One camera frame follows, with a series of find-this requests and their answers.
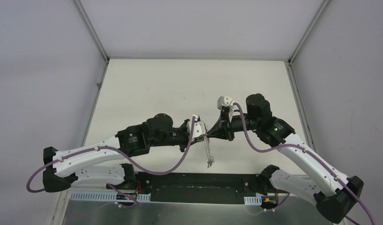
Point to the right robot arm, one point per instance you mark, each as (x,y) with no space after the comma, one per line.
(331,191)

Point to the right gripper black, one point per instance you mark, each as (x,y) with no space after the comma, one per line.
(223,129)

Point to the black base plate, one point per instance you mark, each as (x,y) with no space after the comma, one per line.
(207,188)

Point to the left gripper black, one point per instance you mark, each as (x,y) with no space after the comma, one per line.
(185,135)

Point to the keyring with keys bunch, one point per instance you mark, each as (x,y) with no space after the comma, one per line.
(210,158)

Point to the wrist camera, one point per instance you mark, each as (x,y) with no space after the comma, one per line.
(196,127)
(226,104)

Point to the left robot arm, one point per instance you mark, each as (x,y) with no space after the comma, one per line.
(67,168)

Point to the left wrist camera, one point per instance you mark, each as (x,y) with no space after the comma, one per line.
(196,127)

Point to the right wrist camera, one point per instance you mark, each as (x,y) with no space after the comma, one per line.
(226,104)

